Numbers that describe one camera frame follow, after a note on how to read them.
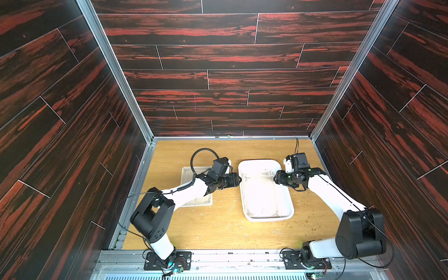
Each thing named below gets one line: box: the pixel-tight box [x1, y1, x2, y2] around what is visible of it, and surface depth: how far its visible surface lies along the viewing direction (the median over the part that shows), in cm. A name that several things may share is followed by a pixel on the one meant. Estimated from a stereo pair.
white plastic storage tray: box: [238, 159, 295, 223], surface depth 92 cm
